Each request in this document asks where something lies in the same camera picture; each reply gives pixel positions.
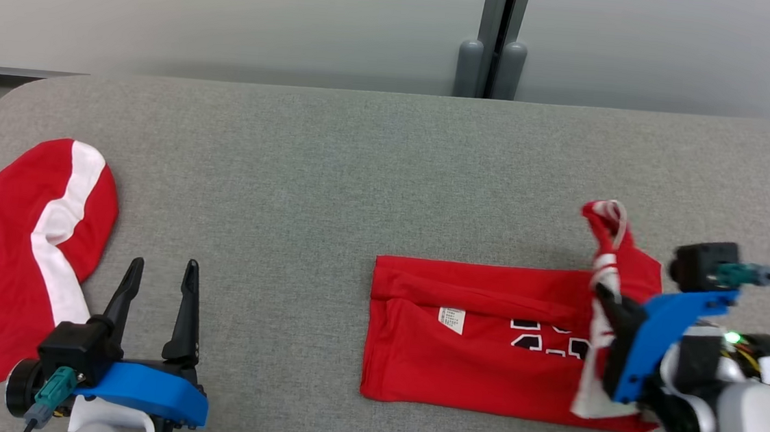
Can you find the grey cylindrical post foot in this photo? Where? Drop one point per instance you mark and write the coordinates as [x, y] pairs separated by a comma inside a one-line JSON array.
[[512, 70], [469, 68]]

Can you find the red white jersey top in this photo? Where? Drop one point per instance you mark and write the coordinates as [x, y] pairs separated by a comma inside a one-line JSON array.
[[483, 361]]

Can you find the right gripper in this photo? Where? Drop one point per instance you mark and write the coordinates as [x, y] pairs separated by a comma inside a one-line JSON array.
[[620, 372]]

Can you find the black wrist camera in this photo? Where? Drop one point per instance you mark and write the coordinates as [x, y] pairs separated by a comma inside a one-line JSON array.
[[701, 265], [75, 349]]

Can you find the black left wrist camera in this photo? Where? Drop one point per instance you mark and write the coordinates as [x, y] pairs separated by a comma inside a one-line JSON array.
[[75, 349]]

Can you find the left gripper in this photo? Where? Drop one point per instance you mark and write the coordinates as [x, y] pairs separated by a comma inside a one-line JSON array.
[[184, 370]]

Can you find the blue left camera mount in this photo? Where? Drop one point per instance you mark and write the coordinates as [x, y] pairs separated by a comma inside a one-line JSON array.
[[151, 393]]

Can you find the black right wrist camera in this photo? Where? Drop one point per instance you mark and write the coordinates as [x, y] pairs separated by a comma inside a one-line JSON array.
[[701, 265]]

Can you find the grey partition post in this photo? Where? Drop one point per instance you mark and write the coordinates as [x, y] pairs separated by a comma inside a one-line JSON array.
[[502, 33]]

